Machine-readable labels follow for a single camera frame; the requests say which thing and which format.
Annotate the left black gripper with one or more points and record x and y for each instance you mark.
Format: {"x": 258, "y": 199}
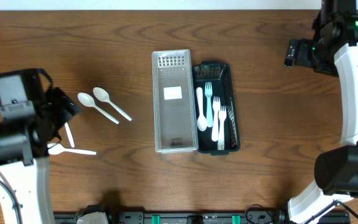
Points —
{"x": 60, "y": 114}

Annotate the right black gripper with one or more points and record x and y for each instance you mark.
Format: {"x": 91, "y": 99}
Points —
{"x": 302, "y": 57}

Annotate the white plastic spoon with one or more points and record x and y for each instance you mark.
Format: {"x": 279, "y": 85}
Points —
{"x": 103, "y": 95}
{"x": 57, "y": 148}
{"x": 201, "y": 121}
{"x": 88, "y": 101}
{"x": 69, "y": 135}

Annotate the white plastic fork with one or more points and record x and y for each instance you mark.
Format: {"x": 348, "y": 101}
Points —
{"x": 216, "y": 108}
{"x": 222, "y": 117}

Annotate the white plastic utensil handle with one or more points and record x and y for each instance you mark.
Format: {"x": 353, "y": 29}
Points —
{"x": 208, "y": 91}

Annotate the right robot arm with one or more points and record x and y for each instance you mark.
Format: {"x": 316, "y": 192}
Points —
{"x": 333, "y": 51}

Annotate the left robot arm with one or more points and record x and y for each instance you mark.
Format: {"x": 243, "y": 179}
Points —
{"x": 28, "y": 122}

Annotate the clear plastic basket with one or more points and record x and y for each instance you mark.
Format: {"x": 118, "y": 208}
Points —
{"x": 174, "y": 102}

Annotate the black rail with clamps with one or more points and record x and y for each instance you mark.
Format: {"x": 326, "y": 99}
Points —
{"x": 257, "y": 215}

